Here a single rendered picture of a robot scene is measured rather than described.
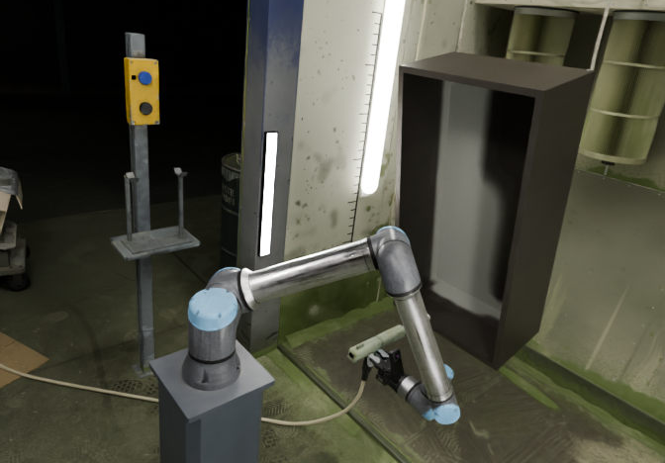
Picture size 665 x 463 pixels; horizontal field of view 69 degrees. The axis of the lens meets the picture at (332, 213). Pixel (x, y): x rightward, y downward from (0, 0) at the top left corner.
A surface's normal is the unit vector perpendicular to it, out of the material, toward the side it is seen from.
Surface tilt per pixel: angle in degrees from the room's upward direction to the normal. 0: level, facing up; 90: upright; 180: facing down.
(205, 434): 90
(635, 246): 57
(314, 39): 90
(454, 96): 102
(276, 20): 90
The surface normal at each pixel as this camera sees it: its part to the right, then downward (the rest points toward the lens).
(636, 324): -0.58, -0.38
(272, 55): 0.64, 0.33
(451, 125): -0.76, 0.34
